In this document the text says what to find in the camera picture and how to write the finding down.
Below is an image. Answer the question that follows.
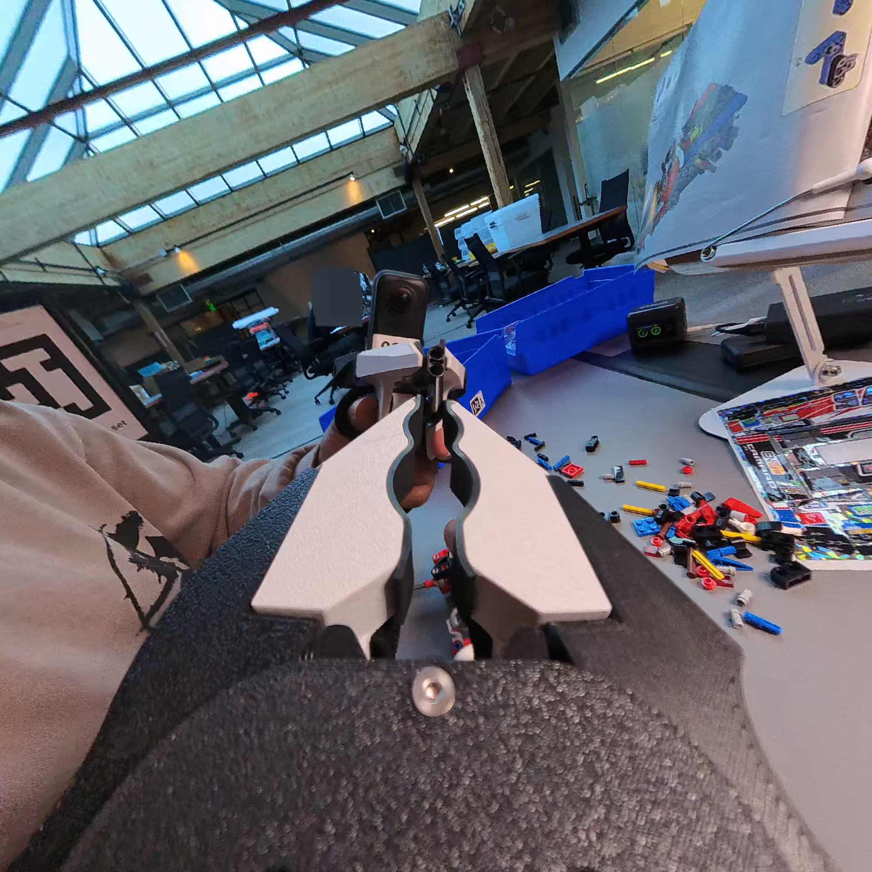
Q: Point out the white storage box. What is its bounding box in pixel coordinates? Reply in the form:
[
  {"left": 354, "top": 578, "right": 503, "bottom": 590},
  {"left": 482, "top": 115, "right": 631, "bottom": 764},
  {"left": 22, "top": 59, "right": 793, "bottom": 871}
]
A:
[{"left": 486, "top": 193, "right": 547, "bottom": 252}]

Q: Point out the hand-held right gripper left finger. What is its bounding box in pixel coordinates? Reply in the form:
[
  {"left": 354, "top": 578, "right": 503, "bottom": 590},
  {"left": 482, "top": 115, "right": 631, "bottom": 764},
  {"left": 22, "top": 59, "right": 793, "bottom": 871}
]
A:
[{"left": 251, "top": 397, "right": 415, "bottom": 660}]

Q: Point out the person's left forearm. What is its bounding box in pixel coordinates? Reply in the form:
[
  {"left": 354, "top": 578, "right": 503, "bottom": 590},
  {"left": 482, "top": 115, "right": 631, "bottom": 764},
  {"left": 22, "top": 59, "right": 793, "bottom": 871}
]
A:
[{"left": 0, "top": 398, "right": 345, "bottom": 861}]

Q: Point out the blue plastic bin with tag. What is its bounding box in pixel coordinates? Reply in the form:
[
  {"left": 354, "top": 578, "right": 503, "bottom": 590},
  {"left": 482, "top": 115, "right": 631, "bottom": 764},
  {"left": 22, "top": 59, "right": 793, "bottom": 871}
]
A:
[{"left": 319, "top": 329, "right": 512, "bottom": 437}]

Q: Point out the shiny lego sticker sheet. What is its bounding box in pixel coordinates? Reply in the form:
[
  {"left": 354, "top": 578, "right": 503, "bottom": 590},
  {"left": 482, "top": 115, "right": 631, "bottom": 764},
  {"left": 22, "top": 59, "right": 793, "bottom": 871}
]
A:
[{"left": 728, "top": 377, "right": 872, "bottom": 565}]

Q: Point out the black power adapter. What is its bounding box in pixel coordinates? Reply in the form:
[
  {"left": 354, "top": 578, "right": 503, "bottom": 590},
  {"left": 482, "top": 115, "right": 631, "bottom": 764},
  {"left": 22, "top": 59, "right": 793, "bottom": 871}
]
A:
[{"left": 721, "top": 289, "right": 872, "bottom": 373}]

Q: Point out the black office chair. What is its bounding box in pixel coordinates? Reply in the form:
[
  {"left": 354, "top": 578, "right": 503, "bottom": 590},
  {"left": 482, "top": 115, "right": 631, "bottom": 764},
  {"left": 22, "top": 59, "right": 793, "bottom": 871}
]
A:
[
  {"left": 565, "top": 169, "right": 636, "bottom": 268},
  {"left": 467, "top": 233, "right": 520, "bottom": 322},
  {"left": 154, "top": 367, "right": 244, "bottom": 461}
]

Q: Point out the white metal book stand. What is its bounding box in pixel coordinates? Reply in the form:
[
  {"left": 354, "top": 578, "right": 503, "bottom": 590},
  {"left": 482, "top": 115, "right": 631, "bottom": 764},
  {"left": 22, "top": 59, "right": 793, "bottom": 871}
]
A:
[{"left": 698, "top": 158, "right": 872, "bottom": 437}]

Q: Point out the partly built lego car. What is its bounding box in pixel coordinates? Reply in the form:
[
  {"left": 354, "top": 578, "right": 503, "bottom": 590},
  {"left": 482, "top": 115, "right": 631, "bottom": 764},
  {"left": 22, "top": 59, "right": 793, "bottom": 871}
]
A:
[{"left": 424, "top": 544, "right": 476, "bottom": 662}]

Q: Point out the dark grey lego piece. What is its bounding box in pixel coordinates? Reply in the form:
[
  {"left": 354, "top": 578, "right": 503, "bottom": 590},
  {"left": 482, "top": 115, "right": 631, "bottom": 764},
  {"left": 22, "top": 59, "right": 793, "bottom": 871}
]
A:
[{"left": 420, "top": 339, "right": 452, "bottom": 462}]

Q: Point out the person's left hand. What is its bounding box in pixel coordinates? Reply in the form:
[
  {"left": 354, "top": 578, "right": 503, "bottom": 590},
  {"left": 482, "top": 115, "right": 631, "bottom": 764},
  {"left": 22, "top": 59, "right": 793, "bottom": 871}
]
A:
[{"left": 344, "top": 394, "right": 440, "bottom": 513}]

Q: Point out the lego instruction booklet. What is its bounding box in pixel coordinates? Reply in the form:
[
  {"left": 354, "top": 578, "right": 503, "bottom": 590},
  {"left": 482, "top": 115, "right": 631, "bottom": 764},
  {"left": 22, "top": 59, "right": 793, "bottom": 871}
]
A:
[{"left": 635, "top": 0, "right": 872, "bottom": 275}]

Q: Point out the scatter of dark lego pins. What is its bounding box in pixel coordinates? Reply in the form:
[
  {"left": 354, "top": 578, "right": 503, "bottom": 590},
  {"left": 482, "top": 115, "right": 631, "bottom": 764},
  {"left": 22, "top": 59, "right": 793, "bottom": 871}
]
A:
[{"left": 507, "top": 432, "right": 602, "bottom": 489}]

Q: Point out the long wooden table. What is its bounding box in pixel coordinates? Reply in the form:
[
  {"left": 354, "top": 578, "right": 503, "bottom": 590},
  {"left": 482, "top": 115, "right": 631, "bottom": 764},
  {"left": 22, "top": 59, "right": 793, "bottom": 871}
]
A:
[{"left": 490, "top": 204, "right": 629, "bottom": 263}]

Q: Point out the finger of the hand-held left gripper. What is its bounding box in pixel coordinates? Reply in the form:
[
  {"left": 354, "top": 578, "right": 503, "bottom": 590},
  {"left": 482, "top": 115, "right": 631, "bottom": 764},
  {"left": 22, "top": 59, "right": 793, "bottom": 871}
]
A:
[
  {"left": 354, "top": 340, "right": 425, "bottom": 411},
  {"left": 441, "top": 353, "right": 469, "bottom": 411}
]

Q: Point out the black device with green lights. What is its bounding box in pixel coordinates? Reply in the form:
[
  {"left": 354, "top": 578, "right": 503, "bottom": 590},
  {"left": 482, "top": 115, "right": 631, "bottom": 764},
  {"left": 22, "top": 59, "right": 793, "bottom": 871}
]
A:
[{"left": 626, "top": 297, "right": 688, "bottom": 354}]

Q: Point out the white sign with black pattern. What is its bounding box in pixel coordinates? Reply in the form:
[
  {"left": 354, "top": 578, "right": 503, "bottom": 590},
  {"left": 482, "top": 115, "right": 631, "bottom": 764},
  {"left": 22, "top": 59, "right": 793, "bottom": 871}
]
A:
[{"left": 0, "top": 302, "right": 149, "bottom": 442}]

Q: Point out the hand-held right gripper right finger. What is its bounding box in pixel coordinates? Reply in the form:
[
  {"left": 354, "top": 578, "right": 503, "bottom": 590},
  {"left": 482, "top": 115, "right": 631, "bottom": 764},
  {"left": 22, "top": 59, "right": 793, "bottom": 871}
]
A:
[{"left": 441, "top": 402, "right": 613, "bottom": 658}]

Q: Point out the pile of colourful lego pieces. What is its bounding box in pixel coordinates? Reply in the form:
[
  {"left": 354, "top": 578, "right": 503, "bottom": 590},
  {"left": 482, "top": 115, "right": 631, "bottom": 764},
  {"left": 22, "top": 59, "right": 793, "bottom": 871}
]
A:
[{"left": 599, "top": 455, "right": 813, "bottom": 637}]

